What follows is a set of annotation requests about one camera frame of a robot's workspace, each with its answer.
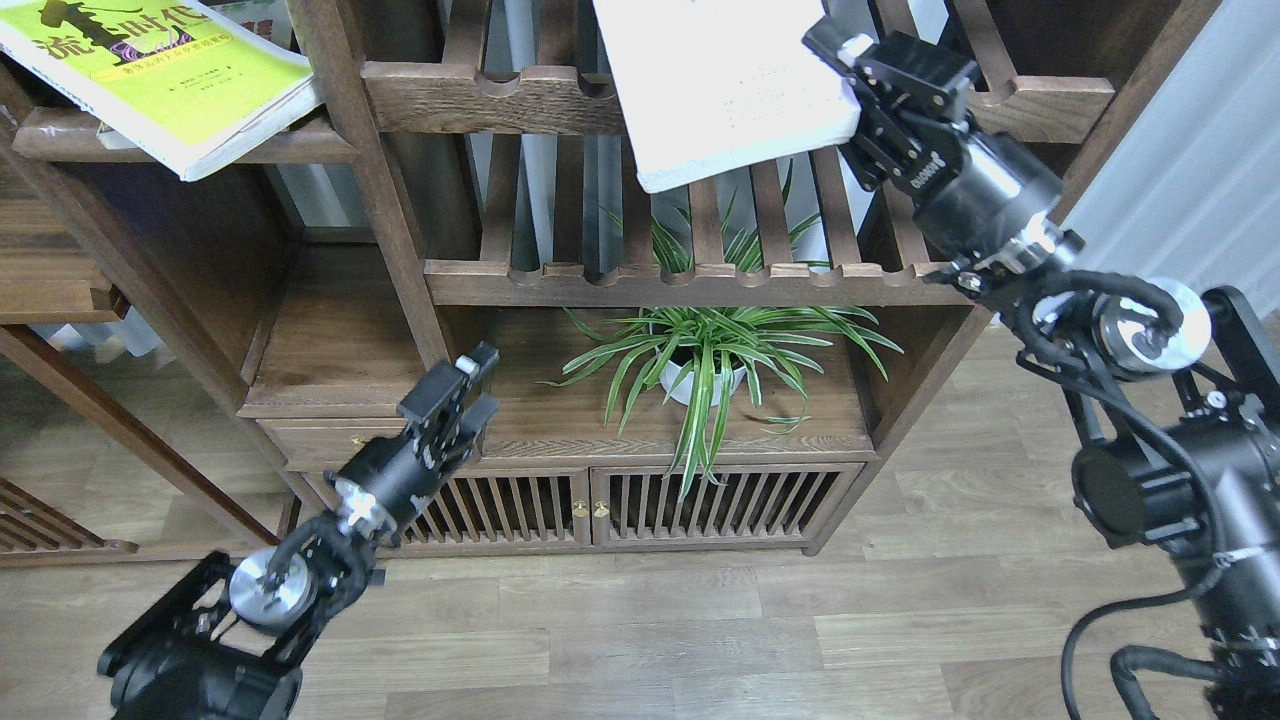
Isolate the green spider plant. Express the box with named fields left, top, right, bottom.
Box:
left=547, top=160, right=906, bottom=503

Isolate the white pleated curtain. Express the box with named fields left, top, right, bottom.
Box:
left=1068, top=1, right=1279, bottom=316

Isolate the white plant pot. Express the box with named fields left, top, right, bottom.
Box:
left=659, top=360, right=746, bottom=407

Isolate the yellow green magazine stack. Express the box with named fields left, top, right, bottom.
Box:
left=1, top=1, right=323, bottom=181

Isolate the white lavender book stack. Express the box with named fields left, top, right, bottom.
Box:
left=594, top=1, right=860, bottom=193

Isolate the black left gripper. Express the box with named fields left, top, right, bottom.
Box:
left=334, top=342, right=500, bottom=530

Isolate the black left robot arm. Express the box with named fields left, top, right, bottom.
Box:
left=97, top=343, right=499, bottom=719

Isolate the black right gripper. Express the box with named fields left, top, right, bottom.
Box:
left=803, top=15, right=1064, bottom=266

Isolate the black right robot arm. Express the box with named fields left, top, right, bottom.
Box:
left=804, top=15, right=1279, bottom=719

